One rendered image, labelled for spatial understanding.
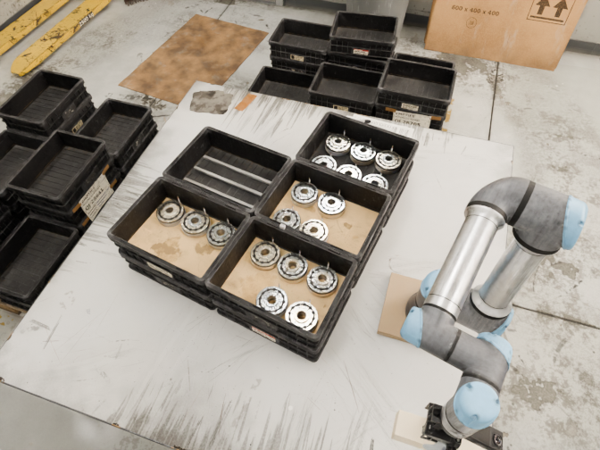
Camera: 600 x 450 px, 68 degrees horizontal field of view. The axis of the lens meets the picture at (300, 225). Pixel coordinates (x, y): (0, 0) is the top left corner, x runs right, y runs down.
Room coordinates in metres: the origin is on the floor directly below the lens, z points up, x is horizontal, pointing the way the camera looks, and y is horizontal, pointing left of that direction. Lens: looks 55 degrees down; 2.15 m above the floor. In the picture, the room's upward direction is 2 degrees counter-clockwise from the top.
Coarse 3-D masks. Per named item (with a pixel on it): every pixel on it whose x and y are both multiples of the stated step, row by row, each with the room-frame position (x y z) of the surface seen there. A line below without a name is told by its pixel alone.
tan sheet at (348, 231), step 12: (288, 192) 1.08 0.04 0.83; (324, 192) 1.08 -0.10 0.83; (288, 204) 1.02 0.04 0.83; (348, 204) 1.01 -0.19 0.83; (300, 216) 0.96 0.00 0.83; (312, 216) 0.96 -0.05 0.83; (348, 216) 0.96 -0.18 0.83; (360, 216) 0.96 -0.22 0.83; (372, 216) 0.96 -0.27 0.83; (336, 228) 0.91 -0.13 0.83; (348, 228) 0.91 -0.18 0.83; (360, 228) 0.90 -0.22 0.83; (336, 240) 0.85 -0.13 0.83; (348, 240) 0.85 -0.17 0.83; (360, 240) 0.85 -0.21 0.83
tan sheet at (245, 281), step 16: (256, 240) 0.86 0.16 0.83; (240, 272) 0.73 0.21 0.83; (256, 272) 0.73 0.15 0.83; (272, 272) 0.73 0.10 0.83; (224, 288) 0.67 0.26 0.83; (240, 288) 0.67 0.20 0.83; (256, 288) 0.67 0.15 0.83; (288, 288) 0.67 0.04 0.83; (304, 288) 0.67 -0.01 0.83; (288, 304) 0.61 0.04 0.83; (320, 304) 0.61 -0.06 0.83; (320, 320) 0.56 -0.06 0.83
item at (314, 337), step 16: (272, 224) 0.86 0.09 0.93; (304, 240) 0.79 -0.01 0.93; (224, 256) 0.74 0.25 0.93; (352, 272) 0.67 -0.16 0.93; (208, 288) 0.63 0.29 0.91; (240, 304) 0.58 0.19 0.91; (336, 304) 0.56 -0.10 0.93; (272, 320) 0.52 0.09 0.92; (304, 336) 0.47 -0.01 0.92; (320, 336) 0.46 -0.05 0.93
